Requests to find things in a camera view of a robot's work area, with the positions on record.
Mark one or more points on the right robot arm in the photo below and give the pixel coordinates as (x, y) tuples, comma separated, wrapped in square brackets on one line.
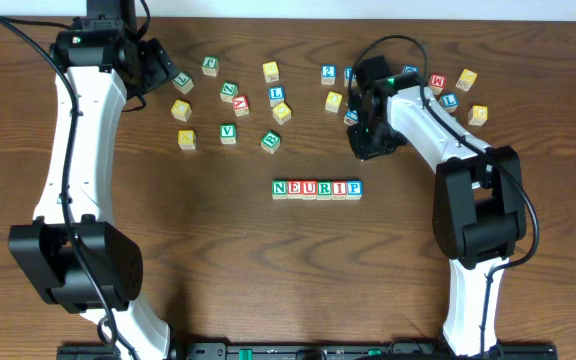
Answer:
[(480, 208)]

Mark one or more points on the red I block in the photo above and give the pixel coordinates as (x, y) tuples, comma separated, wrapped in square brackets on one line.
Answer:
[(339, 190)]

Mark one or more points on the green R block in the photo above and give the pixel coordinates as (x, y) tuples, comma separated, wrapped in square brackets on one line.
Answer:
[(324, 190)]

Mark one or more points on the red U block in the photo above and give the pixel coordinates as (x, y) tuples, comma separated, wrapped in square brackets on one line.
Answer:
[(309, 189)]

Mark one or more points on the yellow C block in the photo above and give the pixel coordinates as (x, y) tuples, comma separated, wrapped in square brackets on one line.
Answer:
[(181, 110)]

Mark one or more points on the green Z block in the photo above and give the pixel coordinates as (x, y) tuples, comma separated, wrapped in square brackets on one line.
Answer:
[(228, 91)]

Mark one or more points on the green L block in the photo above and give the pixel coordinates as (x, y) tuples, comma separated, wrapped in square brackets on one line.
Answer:
[(183, 82)]

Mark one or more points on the red A block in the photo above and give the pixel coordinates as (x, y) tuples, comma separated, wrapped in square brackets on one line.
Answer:
[(240, 105)]

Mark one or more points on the yellow G block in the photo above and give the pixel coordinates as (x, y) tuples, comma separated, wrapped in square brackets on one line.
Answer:
[(478, 115)]

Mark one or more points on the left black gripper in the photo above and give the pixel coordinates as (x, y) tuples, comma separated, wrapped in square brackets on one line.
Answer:
[(159, 64)]

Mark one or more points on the blue P block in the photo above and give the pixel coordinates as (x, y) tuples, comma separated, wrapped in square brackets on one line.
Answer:
[(354, 189)]

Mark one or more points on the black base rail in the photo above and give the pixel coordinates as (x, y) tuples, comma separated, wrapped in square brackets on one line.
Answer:
[(397, 350)]

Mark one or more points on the red E block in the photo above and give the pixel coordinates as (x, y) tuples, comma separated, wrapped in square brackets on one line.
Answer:
[(294, 189)]

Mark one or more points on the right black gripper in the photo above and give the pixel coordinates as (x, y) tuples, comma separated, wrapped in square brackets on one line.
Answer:
[(368, 145)]

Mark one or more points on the blue l block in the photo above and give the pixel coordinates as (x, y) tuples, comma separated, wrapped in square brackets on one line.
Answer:
[(276, 95), (449, 102)]

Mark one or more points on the blue d block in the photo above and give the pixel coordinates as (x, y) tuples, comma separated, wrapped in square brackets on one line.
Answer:
[(410, 69), (349, 77)]

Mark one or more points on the green N block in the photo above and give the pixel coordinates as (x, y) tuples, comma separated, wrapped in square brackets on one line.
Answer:
[(279, 189)]

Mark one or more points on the green V block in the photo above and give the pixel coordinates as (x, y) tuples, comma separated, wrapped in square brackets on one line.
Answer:
[(228, 134)]

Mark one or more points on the blue L block right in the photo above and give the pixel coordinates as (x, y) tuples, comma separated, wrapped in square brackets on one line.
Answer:
[(449, 102)]

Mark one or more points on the yellow o block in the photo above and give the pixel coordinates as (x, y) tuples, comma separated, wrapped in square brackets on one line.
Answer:
[(333, 101), (282, 113)]

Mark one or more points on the red M block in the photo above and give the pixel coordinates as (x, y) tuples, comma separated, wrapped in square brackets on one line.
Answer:
[(437, 83)]

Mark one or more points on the blue 2 block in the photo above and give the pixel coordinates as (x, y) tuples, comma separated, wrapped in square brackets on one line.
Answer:
[(328, 74)]

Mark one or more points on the yellow block top right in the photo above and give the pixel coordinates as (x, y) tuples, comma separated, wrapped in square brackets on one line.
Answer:
[(466, 80)]

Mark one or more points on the blue D block right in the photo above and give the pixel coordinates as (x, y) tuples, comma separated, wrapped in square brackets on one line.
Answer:
[(410, 69)]

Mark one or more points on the yellow S block top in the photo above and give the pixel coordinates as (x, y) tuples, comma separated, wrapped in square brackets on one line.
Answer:
[(271, 71)]

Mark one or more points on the green B block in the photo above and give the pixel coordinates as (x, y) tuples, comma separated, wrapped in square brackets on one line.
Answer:
[(270, 142)]

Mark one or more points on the yellow O block centre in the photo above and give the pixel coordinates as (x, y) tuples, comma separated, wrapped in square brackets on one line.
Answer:
[(333, 101)]

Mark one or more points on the yellow K block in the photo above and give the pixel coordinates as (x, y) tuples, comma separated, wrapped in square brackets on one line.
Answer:
[(187, 139)]

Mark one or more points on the blue T block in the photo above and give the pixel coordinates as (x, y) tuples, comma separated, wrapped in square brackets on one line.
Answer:
[(351, 117)]

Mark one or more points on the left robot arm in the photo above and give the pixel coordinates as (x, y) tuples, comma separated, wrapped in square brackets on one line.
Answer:
[(72, 253)]

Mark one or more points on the green J block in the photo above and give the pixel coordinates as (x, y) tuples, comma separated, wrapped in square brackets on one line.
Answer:
[(210, 66)]

